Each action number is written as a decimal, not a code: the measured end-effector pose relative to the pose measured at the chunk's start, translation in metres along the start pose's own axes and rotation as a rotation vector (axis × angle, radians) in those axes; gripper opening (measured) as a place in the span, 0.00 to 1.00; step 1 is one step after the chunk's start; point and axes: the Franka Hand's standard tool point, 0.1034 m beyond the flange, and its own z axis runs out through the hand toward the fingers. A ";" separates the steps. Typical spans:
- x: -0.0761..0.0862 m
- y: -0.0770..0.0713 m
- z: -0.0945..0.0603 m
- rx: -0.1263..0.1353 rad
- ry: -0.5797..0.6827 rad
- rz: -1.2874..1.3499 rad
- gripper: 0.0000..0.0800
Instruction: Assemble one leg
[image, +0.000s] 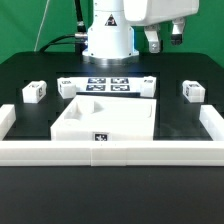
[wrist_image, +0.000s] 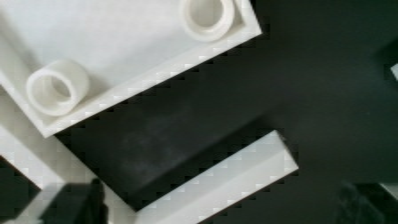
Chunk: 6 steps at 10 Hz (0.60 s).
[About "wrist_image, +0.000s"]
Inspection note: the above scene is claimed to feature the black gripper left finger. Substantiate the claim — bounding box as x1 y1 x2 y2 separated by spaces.
40 179 109 224

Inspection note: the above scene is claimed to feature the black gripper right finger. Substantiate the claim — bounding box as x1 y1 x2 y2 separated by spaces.
336 183 398 224

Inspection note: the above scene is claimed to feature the white square tabletop part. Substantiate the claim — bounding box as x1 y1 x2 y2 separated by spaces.
0 0 262 136

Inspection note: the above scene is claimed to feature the white U-shaped obstacle fence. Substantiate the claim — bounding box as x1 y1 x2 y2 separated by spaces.
0 89 301 224

